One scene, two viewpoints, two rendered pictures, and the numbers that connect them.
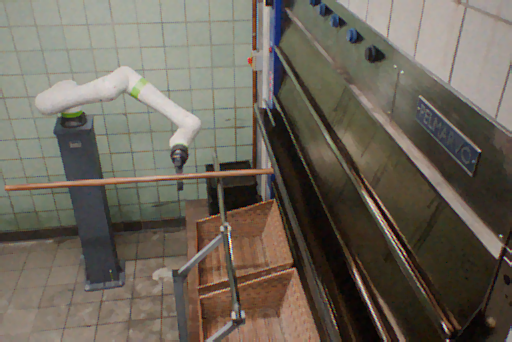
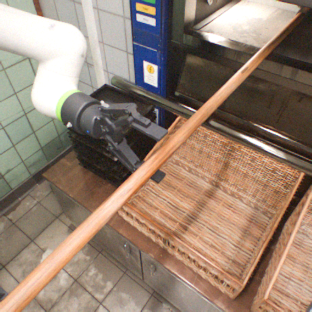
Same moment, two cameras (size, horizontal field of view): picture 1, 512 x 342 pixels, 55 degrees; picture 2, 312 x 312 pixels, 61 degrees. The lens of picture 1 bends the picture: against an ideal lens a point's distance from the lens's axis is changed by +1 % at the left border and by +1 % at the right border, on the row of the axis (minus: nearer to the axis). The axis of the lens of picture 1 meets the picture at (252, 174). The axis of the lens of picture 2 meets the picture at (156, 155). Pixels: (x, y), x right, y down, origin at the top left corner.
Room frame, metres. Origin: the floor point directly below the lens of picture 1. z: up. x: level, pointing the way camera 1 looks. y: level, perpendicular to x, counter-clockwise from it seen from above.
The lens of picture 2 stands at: (1.78, 0.62, 1.61)
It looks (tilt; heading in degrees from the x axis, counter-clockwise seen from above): 48 degrees down; 314
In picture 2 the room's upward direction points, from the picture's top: straight up
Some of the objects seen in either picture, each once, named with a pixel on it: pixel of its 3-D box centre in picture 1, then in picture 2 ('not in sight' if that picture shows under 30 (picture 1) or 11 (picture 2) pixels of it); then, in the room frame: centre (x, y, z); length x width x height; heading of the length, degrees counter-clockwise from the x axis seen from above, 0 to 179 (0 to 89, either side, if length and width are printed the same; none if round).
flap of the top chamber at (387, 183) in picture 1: (336, 102); not in sight; (1.50, -0.28, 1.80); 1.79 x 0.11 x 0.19; 8
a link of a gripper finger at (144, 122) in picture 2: not in sight; (138, 116); (2.08, 0.36, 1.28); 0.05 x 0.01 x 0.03; 7
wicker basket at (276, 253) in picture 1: (239, 250); (205, 193); (2.05, 0.07, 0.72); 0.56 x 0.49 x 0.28; 7
